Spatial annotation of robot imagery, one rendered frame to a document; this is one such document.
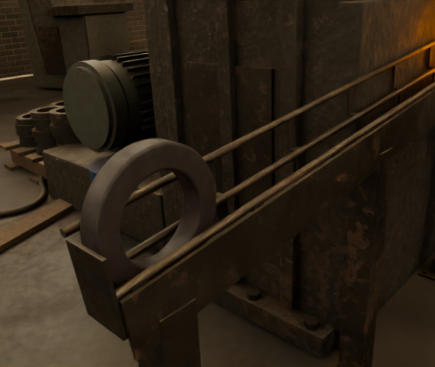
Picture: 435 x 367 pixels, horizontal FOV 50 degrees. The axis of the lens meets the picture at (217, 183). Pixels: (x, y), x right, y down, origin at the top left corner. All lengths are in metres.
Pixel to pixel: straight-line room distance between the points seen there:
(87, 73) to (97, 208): 1.47
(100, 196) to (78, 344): 0.99
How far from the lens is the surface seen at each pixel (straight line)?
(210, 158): 0.67
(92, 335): 1.47
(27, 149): 2.85
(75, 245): 0.53
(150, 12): 1.45
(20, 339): 1.53
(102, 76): 1.90
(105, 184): 0.49
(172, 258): 0.55
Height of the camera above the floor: 0.89
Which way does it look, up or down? 22 degrees down
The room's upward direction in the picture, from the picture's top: 3 degrees counter-clockwise
